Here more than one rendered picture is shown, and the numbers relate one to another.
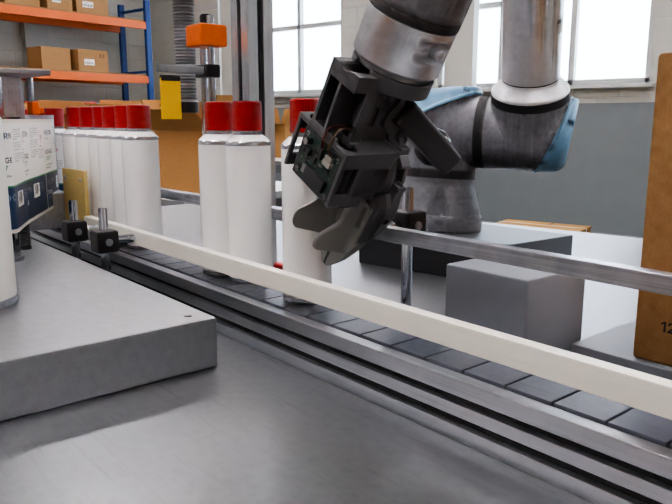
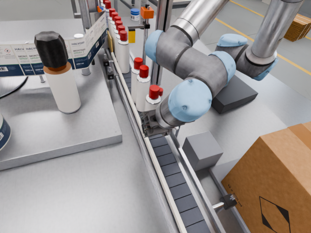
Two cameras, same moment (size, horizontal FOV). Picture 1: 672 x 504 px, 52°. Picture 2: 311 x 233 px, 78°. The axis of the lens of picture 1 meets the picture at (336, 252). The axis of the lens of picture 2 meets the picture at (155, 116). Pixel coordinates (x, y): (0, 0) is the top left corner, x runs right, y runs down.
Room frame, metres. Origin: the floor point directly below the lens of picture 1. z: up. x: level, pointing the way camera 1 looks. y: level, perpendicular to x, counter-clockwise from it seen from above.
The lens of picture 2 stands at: (0.25, -0.09, 1.47)
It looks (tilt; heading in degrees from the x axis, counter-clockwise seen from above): 47 degrees down; 13
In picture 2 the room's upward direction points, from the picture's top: 9 degrees clockwise
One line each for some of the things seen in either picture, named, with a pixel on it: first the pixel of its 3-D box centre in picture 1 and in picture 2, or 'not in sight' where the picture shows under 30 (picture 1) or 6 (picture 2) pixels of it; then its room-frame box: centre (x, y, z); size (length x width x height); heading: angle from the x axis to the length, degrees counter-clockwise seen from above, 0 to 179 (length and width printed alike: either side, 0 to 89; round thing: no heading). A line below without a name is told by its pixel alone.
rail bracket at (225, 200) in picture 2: not in sight; (216, 209); (0.48, -0.25, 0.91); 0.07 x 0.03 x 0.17; 130
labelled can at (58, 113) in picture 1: (57, 164); (109, 20); (1.29, 0.52, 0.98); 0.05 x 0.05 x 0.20
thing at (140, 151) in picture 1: (141, 177); (123, 53); (1.00, 0.28, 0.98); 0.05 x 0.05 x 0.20
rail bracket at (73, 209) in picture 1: (87, 239); (109, 64); (1.00, 0.37, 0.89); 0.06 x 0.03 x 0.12; 130
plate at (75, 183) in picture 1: (75, 196); (109, 42); (1.13, 0.43, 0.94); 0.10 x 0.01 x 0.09; 40
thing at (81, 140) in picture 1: (93, 169); (115, 33); (1.16, 0.41, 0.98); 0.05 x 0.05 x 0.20
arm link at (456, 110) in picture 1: (447, 128); (229, 50); (1.16, -0.19, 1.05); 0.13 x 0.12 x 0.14; 68
